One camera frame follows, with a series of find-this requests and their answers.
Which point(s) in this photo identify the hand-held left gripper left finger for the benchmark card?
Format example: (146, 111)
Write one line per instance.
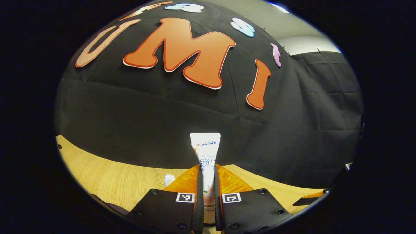
(200, 198)

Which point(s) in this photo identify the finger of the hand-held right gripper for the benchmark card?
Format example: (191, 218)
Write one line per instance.
(312, 197)

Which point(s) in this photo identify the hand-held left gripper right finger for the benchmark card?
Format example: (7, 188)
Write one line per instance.
(218, 198)

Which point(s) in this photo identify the white toothbrush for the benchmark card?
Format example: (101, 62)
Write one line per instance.
(169, 179)

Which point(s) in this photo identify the white toothpaste tube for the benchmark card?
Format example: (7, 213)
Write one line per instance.
(206, 152)

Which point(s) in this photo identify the black backdrop cloth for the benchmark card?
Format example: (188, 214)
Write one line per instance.
(146, 113)

